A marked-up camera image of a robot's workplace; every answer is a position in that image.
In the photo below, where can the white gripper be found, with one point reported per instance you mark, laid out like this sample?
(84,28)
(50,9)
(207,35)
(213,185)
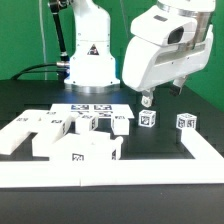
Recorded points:
(147,65)

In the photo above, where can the white marker sheet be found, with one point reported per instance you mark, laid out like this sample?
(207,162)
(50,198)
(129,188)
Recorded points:
(104,110)

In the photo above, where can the white chair seat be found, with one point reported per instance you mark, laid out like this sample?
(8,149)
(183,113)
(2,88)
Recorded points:
(92,146)

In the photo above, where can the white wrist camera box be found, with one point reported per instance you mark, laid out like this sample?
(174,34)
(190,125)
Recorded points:
(163,28)

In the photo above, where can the small white tag cube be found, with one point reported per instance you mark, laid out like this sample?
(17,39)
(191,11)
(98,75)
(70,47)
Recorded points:
(147,118)
(186,120)

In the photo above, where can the white chair back frame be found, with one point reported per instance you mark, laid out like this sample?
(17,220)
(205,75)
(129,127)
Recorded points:
(48,126)

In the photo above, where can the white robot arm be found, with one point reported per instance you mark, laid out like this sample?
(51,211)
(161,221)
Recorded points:
(92,66)

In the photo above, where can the white L-shaped fence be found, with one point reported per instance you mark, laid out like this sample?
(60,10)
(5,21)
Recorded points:
(206,166)

